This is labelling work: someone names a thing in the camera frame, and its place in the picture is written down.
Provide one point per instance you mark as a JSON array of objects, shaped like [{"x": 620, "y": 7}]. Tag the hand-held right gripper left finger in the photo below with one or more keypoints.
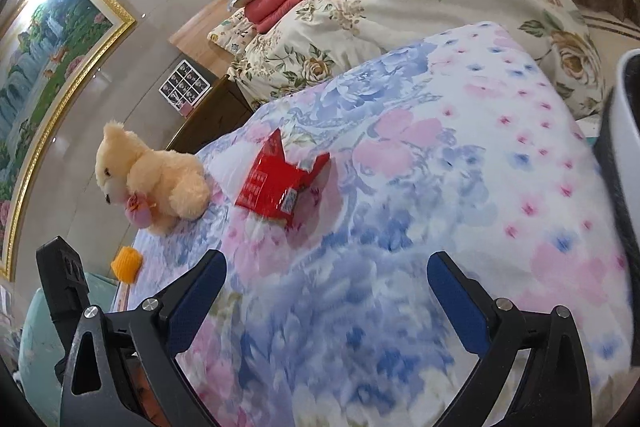
[{"x": 200, "y": 297}]

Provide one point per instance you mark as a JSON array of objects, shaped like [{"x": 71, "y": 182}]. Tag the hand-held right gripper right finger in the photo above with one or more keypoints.
[{"x": 457, "y": 302}]

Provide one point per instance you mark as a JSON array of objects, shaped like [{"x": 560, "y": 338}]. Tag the red snack packet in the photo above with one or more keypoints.
[{"x": 272, "y": 187}]

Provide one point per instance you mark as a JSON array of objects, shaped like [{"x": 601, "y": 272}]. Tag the white trash bin black liner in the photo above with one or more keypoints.
[{"x": 612, "y": 157}]

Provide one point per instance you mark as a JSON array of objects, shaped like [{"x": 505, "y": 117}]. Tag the orange knitted item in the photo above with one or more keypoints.
[{"x": 127, "y": 263}]

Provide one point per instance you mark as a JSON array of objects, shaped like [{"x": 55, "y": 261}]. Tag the teal cushion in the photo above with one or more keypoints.
[{"x": 40, "y": 347}]

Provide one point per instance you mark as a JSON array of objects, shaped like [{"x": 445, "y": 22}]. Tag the blue pink floral blanket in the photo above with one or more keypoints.
[{"x": 400, "y": 207}]

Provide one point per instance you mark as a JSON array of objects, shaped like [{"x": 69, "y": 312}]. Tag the cream teddy bear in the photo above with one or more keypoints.
[{"x": 150, "y": 177}]

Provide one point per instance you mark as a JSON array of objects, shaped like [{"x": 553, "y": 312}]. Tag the wooden nightstand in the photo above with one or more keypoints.
[{"x": 215, "y": 117}]

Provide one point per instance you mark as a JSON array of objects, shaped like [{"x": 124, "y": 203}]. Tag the gold framed landscape painting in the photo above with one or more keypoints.
[{"x": 45, "y": 82}]

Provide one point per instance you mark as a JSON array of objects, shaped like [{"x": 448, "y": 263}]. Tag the black white photo sheet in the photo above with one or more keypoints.
[{"x": 182, "y": 82}]

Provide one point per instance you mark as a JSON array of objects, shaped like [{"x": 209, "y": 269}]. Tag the wooden headboard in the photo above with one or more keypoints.
[{"x": 205, "y": 37}]

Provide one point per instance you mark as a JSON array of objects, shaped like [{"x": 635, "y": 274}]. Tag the floral frilled pillow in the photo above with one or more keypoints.
[{"x": 232, "y": 29}]

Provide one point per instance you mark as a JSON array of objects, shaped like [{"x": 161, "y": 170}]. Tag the beige floral quilt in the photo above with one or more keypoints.
[{"x": 425, "y": 7}]

